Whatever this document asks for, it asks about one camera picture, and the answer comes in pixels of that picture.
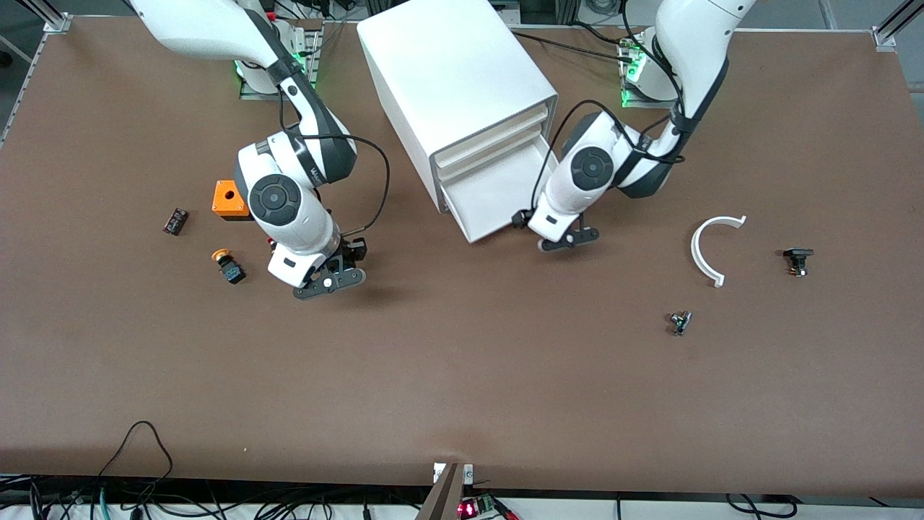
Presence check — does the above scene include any black looped cable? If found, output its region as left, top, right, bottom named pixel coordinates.
left=97, top=421, right=174, bottom=481

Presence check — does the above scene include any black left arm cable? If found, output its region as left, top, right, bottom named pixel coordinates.
left=533, top=0, right=687, bottom=214

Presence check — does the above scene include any black cable under table edge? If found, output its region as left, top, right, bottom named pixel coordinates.
left=725, top=493, right=798, bottom=519

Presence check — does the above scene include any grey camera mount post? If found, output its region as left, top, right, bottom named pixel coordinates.
left=417, top=462, right=463, bottom=520

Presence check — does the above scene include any circuit board with red LED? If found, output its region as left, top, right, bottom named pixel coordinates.
left=456, top=495, right=506, bottom=520

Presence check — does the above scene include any orange box with hole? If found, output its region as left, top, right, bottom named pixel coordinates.
left=212, top=180, right=253, bottom=221

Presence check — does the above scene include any white half-ring clamp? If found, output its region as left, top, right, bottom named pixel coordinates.
left=691, top=214, right=748, bottom=289

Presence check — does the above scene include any orange-cap push button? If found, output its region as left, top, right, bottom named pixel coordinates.
left=212, top=248, right=247, bottom=285

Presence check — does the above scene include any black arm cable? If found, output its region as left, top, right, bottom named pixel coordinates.
left=533, top=0, right=687, bottom=214
left=278, top=87, right=392, bottom=238

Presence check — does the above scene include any black cable on table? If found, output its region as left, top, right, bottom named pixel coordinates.
left=507, top=22, right=636, bottom=67

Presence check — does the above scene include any aluminium frame profile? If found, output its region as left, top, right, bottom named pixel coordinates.
left=871, top=0, right=924, bottom=48
left=14, top=0, right=73, bottom=33

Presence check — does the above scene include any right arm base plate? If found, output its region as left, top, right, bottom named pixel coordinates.
left=238, top=18, right=326, bottom=100

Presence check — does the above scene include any white lowest drawer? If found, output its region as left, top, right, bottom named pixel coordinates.
left=440, top=136, right=553, bottom=244

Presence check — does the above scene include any white highest drawer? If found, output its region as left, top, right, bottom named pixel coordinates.
left=432, top=103, right=553, bottom=165

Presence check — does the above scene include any white middle drawer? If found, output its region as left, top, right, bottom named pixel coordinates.
left=435, top=123, right=549, bottom=181

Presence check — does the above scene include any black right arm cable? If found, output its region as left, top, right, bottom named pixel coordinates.
left=278, top=87, right=392, bottom=238

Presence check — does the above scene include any tangled black cable bundle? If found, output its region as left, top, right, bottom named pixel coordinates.
left=0, top=473, right=434, bottom=520

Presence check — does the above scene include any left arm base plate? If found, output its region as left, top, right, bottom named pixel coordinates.
left=618, top=29, right=697, bottom=109

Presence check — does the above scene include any white drawer cabinet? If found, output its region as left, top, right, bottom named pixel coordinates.
left=357, top=0, right=560, bottom=214

